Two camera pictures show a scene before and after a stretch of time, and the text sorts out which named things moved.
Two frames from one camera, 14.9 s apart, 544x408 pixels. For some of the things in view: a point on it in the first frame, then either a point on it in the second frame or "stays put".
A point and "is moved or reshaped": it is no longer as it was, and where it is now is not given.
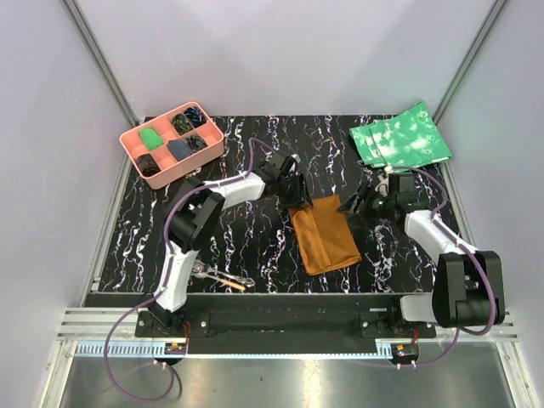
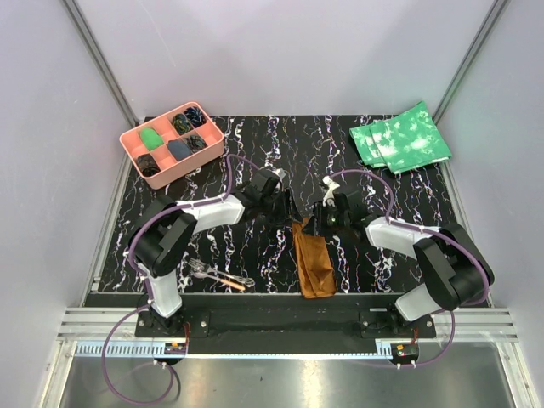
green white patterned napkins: (410, 138) stays put
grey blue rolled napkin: (178, 149) stays put
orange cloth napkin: (325, 234) is moved or reshaped
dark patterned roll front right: (195, 143) stays put
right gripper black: (350, 206) to (315, 224)
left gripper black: (300, 196) to (288, 212)
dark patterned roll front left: (147, 165) stays put
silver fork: (201, 267) stays put
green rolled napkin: (150, 138) stays put
